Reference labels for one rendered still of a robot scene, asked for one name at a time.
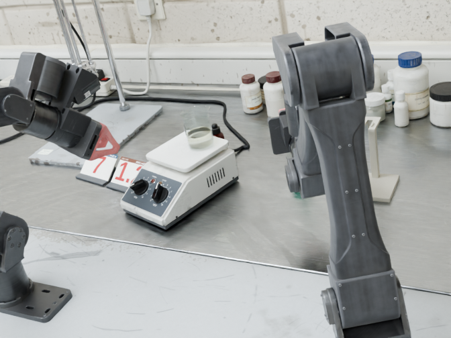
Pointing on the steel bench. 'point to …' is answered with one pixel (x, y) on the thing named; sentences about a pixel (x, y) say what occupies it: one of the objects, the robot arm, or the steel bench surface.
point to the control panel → (143, 202)
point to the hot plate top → (184, 153)
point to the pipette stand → (385, 194)
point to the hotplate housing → (190, 187)
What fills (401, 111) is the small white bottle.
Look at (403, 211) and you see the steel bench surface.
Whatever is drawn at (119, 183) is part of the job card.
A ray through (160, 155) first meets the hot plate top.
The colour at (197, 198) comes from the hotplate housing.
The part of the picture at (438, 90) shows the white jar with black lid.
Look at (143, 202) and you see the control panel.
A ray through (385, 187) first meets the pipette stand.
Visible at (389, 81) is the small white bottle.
